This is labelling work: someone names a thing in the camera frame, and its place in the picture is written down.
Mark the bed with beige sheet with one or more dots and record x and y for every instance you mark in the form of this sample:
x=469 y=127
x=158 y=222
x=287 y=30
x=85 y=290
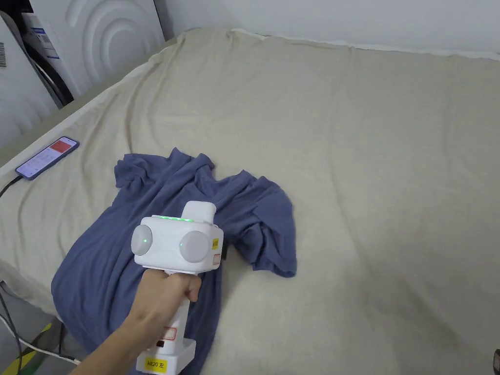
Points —
x=351 y=156

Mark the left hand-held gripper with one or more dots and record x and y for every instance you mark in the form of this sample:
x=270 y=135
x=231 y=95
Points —
x=172 y=246

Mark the person's left forearm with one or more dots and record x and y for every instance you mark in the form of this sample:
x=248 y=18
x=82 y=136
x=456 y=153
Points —
x=105 y=351

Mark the person's left hand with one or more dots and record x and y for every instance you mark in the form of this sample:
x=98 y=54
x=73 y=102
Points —
x=160 y=304

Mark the dark blue shirt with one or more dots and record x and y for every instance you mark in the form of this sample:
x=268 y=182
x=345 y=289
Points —
x=97 y=254

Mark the blue smartphone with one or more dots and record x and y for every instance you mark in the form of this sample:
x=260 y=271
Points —
x=47 y=157

